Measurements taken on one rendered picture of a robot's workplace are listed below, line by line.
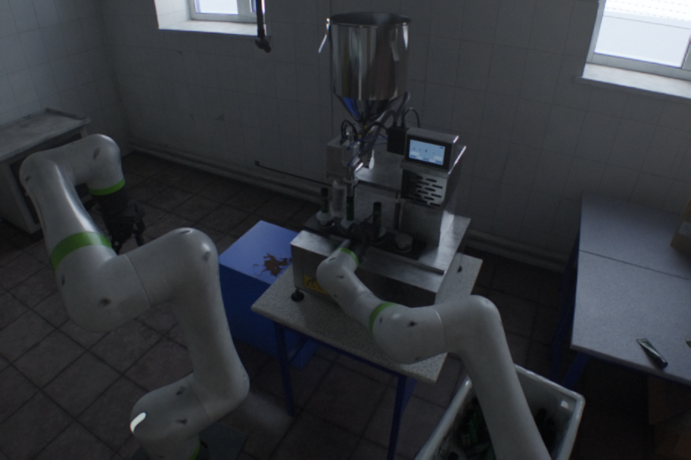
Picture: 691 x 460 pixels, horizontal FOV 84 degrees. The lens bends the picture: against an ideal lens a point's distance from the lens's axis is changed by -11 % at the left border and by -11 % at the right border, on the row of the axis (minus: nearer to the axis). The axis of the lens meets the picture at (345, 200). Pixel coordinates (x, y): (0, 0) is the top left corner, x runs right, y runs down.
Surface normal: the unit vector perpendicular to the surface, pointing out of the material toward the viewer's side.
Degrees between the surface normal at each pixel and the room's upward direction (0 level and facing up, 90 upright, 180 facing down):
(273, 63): 90
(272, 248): 0
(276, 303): 0
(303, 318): 0
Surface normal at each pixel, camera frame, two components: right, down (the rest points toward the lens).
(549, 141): -0.46, 0.48
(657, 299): 0.00, -0.84
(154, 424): 0.07, -0.66
